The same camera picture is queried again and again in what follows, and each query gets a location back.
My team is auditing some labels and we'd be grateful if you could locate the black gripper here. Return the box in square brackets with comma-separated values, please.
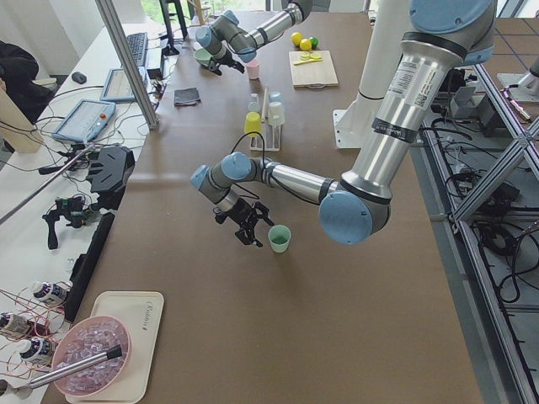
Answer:
[214, 197, 275, 247]
[208, 55, 236, 76]

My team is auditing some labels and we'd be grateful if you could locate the pink plastic cup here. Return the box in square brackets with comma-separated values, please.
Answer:
[245, 59, 261, 80]

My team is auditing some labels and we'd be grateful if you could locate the green plastic cup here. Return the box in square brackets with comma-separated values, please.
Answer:
[268, 225, 291, 253]

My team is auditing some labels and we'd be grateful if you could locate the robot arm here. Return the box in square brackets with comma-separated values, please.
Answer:
[190, 1, 496, 245]
[195, 0, 312, 76]

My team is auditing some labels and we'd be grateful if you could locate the grey plastic cup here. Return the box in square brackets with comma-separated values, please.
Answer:
[248, 93, 261, 114]

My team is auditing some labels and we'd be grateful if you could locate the light blue plastic cup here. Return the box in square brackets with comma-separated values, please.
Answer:
[269, 91, 283, 104]

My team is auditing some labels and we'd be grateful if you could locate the yellow plastic cup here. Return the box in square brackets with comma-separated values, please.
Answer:
[243, 111, 263, 137]

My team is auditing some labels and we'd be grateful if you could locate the cream plastic cup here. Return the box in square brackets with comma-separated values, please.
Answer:
[268, 101, 286, 126]

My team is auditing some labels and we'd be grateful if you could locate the green bowl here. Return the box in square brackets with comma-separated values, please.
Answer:
[194, 48, 211, 67]

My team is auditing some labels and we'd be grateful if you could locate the wooden stand with round base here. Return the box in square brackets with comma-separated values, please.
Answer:
[187, 0, 216, 26]

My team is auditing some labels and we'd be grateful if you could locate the folded grey cloth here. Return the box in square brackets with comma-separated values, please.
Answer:
[173, 88, 200, 106]

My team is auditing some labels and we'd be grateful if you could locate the whole yellow lemon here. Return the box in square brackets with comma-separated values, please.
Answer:
[299, 38, 312, 51]

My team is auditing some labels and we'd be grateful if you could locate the yellow plastic knife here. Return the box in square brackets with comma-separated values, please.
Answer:
[293, 59, 322, 66]

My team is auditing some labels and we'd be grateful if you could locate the wooden cutting board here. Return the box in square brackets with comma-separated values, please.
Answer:
[288, 50, 339, 88]

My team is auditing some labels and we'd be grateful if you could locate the black keyboard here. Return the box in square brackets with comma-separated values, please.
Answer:
[125, 32, 148, 66]

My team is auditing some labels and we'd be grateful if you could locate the blue teach pendant far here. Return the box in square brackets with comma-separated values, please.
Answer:
[99, 68, 136, 104]

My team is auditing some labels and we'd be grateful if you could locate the blue teach pendant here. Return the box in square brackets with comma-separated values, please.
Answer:
[99, 68, 136, 104]
[51, 99, 116, 143]

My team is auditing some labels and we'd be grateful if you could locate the cream plastic serving tray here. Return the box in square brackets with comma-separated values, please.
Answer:
[53, 291, 164, 403]

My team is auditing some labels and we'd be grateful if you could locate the blue teach pendant near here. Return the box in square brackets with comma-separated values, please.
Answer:
[51, 99, 116, 143]

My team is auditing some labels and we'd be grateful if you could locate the black computer mouse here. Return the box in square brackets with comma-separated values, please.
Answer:
[71, 72, 87, 84]

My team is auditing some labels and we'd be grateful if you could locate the black flat bar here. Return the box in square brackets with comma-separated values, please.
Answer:
[63, 213, 115, 323]

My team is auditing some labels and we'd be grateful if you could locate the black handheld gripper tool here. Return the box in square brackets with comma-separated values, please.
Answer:
[42, 194, 101, 250]

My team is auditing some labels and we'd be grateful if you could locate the metal scoop with black tip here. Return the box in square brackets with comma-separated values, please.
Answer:
[27, 345, 123, 390]

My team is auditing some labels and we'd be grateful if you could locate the pink bowl of ice cubes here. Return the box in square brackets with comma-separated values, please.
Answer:
[52, 316, 131, 396]

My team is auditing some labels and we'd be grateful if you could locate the white bottle upper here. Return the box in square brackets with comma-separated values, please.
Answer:
[31, 281, 68, 307]

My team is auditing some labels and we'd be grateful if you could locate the white bottle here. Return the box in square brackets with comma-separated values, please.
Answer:
[16, 338, 57, 366]
[31, 281, 68, 307]
[1, 312, 34, 338]

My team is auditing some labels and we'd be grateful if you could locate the white bottle lower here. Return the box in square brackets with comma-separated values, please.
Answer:
[16, 338, 57, 366]

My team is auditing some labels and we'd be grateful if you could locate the white bottle middle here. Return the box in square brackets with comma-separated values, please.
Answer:
[1, 312, 34, 338]

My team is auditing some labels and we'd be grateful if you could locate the white wire cup holder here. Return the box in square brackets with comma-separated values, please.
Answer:
[249, 84, 281, 152]

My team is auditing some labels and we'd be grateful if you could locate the aluminium frame post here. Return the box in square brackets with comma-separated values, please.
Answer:
[95, 0, 158, 130]

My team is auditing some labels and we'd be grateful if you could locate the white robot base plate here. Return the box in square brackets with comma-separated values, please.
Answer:
[333, 109, 362, 149]

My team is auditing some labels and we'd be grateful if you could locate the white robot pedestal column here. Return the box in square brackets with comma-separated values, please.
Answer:
[355, 0, 410, 148]

